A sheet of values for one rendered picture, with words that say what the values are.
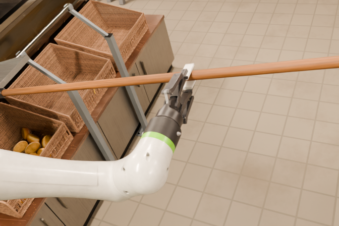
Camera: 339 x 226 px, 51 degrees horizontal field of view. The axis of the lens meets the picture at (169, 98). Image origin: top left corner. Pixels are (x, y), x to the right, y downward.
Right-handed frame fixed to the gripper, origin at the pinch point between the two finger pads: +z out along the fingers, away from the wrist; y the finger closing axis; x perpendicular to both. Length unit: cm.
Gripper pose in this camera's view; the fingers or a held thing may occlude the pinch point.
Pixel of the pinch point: (188, 76)
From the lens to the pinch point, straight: 107.0
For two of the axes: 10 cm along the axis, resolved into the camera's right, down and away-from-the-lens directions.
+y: 3.9, 7.1, 5.8
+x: 8.6, -0.5, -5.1
